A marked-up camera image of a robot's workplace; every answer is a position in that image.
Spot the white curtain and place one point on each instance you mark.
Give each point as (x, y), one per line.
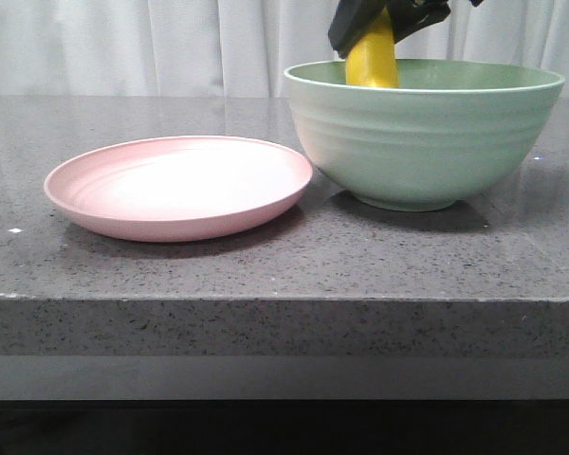
(238, 48)

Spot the yellow banana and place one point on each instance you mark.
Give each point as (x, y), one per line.
(371, 61)

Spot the pink plate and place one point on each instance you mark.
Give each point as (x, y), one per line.
(179, 189)

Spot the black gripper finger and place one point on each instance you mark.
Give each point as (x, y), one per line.
(409, 16)
(349, 24)

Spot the green bowl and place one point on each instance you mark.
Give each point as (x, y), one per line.
(450, 129)

